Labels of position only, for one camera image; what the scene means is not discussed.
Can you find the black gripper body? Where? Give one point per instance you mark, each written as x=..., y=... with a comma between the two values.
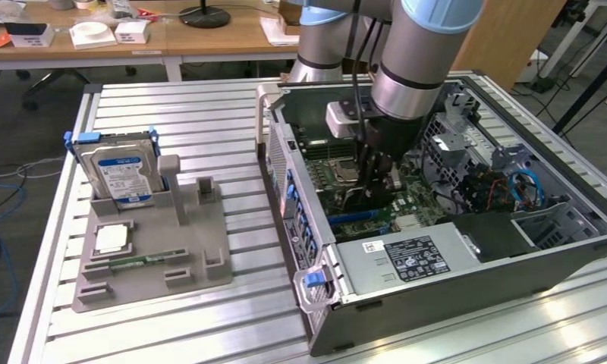
x=392, y=136

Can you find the white box with black top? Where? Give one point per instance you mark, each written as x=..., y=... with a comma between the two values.
x=27, y=36

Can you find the orange box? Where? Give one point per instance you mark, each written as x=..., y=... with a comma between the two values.
x=0, y=39

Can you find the grey parts rack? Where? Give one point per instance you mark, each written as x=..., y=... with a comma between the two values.
x=181, y=242

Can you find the silver chipset heatsink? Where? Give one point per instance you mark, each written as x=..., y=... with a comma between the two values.
x=412, y=222

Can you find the blue expansion slot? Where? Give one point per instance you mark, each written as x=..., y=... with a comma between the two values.
x=351, y=218

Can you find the plain white box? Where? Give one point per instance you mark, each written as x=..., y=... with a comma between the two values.
x=130, y=33

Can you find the blue case latch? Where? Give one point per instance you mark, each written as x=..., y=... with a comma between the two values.
x=312, y=281

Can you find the silver CPU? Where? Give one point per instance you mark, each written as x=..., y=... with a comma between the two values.
x=110, y=240

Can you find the hard disk in blue caddy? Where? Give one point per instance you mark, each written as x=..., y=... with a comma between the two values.
x=121, y=174

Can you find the wooden cabinet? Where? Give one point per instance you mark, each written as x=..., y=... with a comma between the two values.
x=511, y=38

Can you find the wooden desk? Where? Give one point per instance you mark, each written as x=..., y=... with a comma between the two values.
x=206, y=41

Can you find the green motherboard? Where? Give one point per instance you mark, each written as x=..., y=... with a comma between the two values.
x=419, y=197

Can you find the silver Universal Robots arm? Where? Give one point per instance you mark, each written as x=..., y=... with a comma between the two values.
x=415, y=57

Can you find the white floor device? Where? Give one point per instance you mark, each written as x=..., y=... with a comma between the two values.
x=531, y=66

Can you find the black lamp base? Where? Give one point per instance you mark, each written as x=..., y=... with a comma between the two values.
x=204, y=18

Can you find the black open PC case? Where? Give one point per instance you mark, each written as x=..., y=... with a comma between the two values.
x=435, y=311

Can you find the grey power supply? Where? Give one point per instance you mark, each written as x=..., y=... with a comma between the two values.
x=415, y=258

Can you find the CPU socket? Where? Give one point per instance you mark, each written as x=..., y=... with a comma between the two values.
x=344, y=170

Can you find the metal drive cage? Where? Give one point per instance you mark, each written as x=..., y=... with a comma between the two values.
x=449, y=148

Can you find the black graphics card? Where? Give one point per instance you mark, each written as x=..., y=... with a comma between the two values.
x=351, y=201

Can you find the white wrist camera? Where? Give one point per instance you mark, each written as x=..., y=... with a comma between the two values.
x=340, y=121

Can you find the green RAM stick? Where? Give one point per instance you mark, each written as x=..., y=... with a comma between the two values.
x=141, y=261

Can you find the white paper stack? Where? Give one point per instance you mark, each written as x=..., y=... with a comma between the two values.
x=277, y=34

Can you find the black office chair base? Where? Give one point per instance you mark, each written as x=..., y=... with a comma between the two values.
x=45, y=81

